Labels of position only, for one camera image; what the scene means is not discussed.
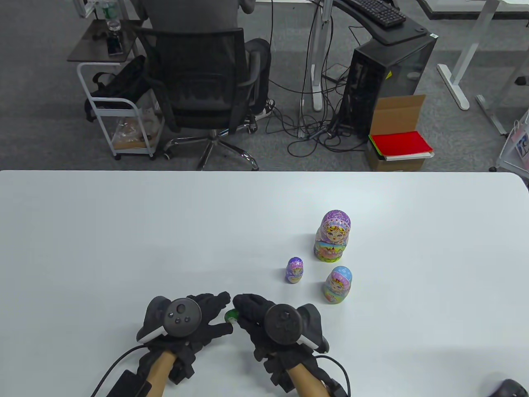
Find white rolling cart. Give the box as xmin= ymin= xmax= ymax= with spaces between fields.
xmin=76 ymin=62 xmax=164 ymax=161

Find black round object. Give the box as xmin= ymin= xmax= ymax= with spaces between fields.
xmin=481 ymin=374 xmax=529 ymax=397

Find black floor cable tangle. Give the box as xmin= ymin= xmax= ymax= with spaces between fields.
xmin=264 ymin=0 xmax=372 ymax=158

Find black left wrist camera unit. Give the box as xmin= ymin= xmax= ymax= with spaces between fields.
xmin=105 ymin=370 xmax=153 ymax=397

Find black hand controller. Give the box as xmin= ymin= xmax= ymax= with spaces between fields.
xmin=136 ymin=296 xmax=202 ymax=344
xmin=264 ymin=303 xmax=330 ymax=353

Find black keyboard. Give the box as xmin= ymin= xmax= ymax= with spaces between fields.
xmin=343 ymin=0 xmax=407 ymax=29

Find open cardboard box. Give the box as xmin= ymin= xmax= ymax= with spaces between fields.
xmin=366 ymin=95 xmax=428 ymax=172

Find white desk leg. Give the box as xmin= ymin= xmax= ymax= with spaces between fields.
xmin=298 ymin=0 xmax=333 ymax=139
xmin=437 ymin=0 xmax=500 ymax=111

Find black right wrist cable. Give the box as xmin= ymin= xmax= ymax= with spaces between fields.
xmin=318 ymin=355 xmax=352 ymax=397

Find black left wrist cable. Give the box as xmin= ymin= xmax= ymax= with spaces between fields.
xmin=91 ymin=345 xmax=147 ymax=397

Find clear plastic bag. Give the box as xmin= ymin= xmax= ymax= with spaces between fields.
xmin=114 ymin=110 xmax=162 ymax=149

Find black mesh office chair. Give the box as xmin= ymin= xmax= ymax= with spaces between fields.
xmin=131 ymin=27 xmax=273 ymax=171

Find black right hand controller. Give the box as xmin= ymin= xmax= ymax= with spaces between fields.
xmin=264 ymin=303 xmax=330 ymax=353

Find clear water bottle green label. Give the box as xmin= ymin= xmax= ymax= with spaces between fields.
xmin=101 ymin=0 xmax=122 ymax=31

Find black backpack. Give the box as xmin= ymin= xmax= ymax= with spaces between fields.
xmin=85 ymin=56 xmax=149 ymax=122

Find purple Russian doll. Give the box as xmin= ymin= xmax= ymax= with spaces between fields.
xmin=285 ymin=257 xmax=305 ymax=284

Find person's left hand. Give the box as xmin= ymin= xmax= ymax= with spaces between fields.
xmin=151 ymin=292 xmax=233 ymax=373

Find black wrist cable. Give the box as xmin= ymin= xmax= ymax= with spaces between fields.
xmin=91 ymin=345 xmax=147 ymax=397
xmin=318 ymin=355 xmax=352 ymax=397

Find black left hand controller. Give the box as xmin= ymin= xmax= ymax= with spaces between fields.
xmin=136 ymin=296 xmax=202 ymax=344

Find white paper stack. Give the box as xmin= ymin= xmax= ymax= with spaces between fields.
xmin=382 ymin=151 xmax=435 ymax=162

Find black computer tower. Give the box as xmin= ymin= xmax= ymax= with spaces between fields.
xmin=343 ymin=32 xmax=438 ymax=139

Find person's left forearm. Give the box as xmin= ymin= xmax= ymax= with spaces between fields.
xmin=145 ymin=352 xmax=176 ymax=397

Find person's right forearm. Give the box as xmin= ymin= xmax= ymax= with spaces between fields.
xmin=287 ymin=364 xmax=331 ymax=397

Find light blue Russian doll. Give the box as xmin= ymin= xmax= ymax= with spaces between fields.
xmin=323 ymin=266 xmax=353 ymax=304

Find black keyboard tray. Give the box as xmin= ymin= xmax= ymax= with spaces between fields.
xmin=333 ymin=0 xmax=428 ymax=46

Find red folder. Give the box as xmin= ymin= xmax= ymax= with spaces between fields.
xmin=369 ymin=131 xmax=434 ymax=158

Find person's right hand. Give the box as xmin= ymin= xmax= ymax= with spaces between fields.
xmin=233 ymin=294 xmax=318 ymax=371

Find white wire rack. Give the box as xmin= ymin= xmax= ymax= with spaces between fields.
xmin=490 ymin=110 xmax=529 ymax=178

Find grey desk leg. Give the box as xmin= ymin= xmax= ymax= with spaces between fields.
xmin=475 ymin=54 xmax=529 ymax=136

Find largest pink-purple Russian doll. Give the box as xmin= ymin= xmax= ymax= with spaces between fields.
xmin=313 ymin=210 xmax=352 ymax=263

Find brown side table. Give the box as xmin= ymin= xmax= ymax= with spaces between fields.
xmin=67 ymin=19 xmax=143 ymax=63

